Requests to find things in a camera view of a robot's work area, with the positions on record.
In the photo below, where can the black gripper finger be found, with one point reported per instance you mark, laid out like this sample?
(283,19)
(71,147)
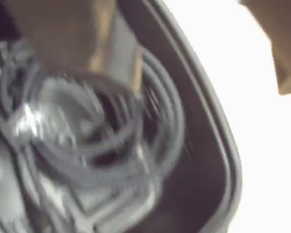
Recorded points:
(63,31)
(286,36)

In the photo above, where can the black square plastic bowl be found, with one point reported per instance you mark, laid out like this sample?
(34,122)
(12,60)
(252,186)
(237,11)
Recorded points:
(203,145)

